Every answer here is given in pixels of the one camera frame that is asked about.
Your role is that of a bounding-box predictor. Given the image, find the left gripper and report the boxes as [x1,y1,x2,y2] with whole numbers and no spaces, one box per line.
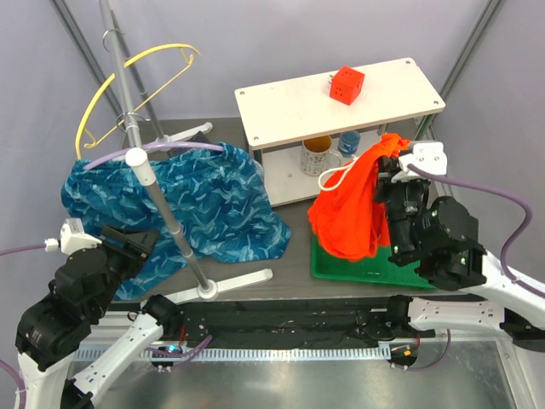
[92,222,161,316]

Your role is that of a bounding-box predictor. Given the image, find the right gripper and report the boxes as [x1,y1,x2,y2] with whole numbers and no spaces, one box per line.
[368,153,423,258]

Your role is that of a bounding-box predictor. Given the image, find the orange shorts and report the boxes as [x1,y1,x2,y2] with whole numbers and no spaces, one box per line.
[307,133,410,262]

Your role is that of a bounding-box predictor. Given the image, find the yellow clothes hanger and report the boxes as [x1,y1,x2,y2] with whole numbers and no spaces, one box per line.
[74,43,202,159]

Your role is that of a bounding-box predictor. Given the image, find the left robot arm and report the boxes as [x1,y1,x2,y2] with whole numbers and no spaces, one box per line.
[15,218,182,408]

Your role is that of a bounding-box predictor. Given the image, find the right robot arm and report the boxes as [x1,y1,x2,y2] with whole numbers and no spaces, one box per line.
[374,152,544,352]

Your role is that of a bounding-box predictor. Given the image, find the blue patterned shorts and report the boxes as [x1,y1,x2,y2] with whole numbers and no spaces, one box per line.
[60,143,291,301]

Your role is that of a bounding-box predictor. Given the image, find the purple clothes hanger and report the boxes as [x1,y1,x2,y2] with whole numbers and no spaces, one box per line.
[83,141,224,170]

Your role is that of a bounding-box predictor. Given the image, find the green plastic tray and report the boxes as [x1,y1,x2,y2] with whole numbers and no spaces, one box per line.
[310,236,435,290]

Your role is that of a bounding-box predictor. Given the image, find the grey clothes rack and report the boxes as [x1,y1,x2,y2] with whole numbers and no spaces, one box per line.
[98,0,273,304]

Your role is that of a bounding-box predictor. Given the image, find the blue cup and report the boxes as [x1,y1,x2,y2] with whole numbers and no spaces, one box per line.
[337,130,361,158]

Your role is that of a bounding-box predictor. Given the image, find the white patterned mug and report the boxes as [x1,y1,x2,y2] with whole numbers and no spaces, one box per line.
[300,135,343,176]

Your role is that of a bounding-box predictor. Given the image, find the white two-tier shelf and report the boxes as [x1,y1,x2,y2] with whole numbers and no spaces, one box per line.
[234,57,445,206]

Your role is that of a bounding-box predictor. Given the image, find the dark blue book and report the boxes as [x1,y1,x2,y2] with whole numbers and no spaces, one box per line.
[189,131,210,144]

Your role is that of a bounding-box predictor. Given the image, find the red cube power socket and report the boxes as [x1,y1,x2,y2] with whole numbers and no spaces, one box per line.
[330,66,365,106]

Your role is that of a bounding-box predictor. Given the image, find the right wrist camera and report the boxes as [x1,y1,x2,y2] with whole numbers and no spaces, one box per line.
[392,141,448,182]

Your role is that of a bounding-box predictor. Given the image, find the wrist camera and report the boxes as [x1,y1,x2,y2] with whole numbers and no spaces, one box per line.
[44,218,102,256]
[392,141,448,182]

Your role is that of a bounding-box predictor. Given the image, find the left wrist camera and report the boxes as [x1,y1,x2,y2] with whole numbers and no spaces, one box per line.
[44,218,102,256]

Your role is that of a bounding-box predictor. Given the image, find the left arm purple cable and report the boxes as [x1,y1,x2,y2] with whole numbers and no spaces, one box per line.
[0,240,214,406]

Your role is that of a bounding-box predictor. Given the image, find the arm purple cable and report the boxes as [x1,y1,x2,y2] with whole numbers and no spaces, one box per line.
[0,240,214,406]
[406,164,545,372]

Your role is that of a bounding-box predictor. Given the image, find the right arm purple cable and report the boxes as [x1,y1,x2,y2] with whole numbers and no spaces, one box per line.
[406,164,545,372]

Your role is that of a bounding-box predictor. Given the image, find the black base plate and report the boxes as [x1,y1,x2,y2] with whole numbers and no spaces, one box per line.
[163,296,435,349]

